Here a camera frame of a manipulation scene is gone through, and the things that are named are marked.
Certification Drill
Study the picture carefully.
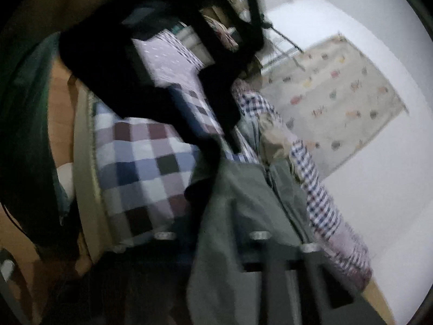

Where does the olive green garment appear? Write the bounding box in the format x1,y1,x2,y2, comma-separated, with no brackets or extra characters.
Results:
186,117,387,325

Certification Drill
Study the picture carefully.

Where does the checkered rolled quilt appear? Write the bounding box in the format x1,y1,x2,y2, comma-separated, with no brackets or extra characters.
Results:
232,79,373,291

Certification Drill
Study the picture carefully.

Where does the khaki beige garment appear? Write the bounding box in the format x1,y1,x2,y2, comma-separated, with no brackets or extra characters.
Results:
257,112,302,183

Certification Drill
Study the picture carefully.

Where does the checkered bed sheet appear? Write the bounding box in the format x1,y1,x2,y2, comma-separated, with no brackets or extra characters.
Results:
91,30,261,248

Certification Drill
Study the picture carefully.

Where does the pineapple print curtain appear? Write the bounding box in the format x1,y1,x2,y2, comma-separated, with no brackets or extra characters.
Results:
260,34,406,178

